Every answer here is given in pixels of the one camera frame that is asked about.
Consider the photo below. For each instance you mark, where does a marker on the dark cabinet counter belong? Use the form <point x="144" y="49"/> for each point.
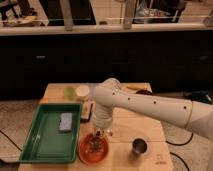
<point x="170" y="60"/>

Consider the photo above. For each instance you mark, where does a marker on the dark red plate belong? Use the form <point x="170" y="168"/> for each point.
<point x="144" y="92"/>

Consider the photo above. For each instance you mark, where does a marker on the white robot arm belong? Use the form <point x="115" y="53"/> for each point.
<point x="196" y="117"/>

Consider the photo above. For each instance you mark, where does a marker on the small brown box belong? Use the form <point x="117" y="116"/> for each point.
<point x="86" y="111"/>

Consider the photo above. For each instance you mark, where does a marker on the metal cup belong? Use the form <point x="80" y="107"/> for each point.
<point x="139" y="146"/>

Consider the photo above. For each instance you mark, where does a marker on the red bowl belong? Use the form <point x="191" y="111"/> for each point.
<point x="92" y="158"/>

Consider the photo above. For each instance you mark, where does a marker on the white cup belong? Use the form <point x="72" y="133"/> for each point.
<point x="82" y="92"/>

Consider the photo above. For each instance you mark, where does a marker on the green plastic tray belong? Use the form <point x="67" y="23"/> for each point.
<point x="45" y="142"/>

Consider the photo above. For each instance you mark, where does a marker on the dark blue bag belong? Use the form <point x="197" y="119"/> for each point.
<point x="200" y="97"/>

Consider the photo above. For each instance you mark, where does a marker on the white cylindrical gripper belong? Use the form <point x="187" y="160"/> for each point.
<point x="102" y="117"/>

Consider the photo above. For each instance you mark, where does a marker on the blue grey sponge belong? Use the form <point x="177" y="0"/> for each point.
<point x="65" y="122"/>

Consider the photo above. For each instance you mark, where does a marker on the dark grape bunch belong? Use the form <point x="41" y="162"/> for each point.
<point x="95" y="143"/>

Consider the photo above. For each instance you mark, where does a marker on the green cup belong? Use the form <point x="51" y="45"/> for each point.
<point x="69" y="93"/>

